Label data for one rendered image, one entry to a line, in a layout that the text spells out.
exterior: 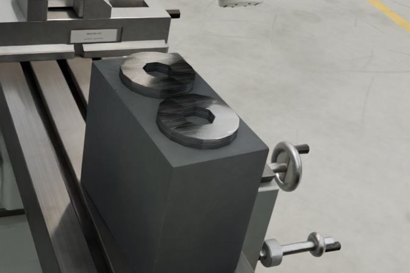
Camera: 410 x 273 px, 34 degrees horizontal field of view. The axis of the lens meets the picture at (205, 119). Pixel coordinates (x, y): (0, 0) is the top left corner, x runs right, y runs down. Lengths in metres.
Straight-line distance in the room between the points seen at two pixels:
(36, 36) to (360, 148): 1.98
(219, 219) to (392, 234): 1.82
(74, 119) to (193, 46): 2.39
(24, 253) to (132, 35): 0.43
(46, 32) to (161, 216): 0.56
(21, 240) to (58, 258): 0.40
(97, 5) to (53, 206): 0.43
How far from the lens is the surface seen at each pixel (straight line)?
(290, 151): 1.53
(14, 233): 1.21
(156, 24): 1.26
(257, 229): 1.43
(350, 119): 3.14
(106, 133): 0.82
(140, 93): 0.78
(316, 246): 1.56
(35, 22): 1.19
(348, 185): 2.70
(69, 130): 1.03
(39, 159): 0.97
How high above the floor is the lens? 1.52
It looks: 32 degrees down
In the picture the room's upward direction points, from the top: 12 degrees clockwise
